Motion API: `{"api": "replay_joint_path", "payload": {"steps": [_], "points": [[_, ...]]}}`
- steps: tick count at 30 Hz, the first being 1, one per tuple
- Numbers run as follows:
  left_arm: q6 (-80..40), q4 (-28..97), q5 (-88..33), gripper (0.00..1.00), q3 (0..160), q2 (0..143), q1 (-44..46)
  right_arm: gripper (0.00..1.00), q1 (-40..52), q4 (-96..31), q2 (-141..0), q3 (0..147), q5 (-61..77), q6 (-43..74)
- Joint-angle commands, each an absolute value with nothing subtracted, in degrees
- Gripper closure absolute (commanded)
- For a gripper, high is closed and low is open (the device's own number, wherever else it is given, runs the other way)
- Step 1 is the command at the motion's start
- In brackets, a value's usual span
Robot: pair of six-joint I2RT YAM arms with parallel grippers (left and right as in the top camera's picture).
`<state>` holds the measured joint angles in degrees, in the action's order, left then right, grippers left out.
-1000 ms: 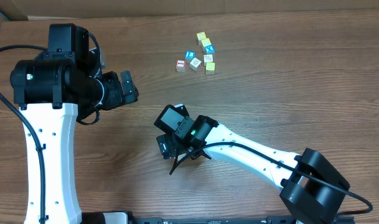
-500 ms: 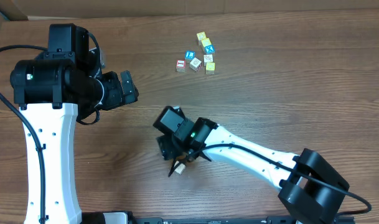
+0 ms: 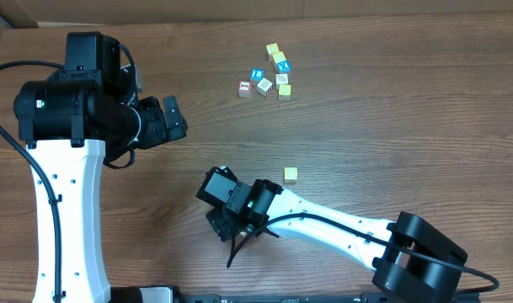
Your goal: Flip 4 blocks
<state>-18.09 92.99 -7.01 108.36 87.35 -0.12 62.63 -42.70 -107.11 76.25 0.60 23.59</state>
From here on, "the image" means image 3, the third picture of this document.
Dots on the red I block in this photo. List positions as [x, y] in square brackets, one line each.
[244, 89]

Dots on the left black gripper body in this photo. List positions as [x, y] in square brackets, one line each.
[152, 130]

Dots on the yellow block lower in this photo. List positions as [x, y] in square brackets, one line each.
[284, 92]

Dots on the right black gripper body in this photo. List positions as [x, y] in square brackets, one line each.
[227, 220]

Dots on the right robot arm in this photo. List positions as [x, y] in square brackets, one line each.
[411, 260]

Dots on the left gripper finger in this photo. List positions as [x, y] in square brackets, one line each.
[177, 132]
[172, 114]

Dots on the white block red side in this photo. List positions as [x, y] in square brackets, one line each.
[265, 87]

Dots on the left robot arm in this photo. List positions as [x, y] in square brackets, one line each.
[74, 124]

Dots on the blue X block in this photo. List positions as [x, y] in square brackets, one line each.
[283, 67]

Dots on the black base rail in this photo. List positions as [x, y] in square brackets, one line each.
[281, 298]

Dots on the yellow block far top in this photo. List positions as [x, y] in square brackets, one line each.
[271, 49]

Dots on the yellow block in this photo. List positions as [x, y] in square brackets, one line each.
[277, 58]
[271, 49]
[284, 92]

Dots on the blue L block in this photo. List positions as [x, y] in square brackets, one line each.
[256, 75]

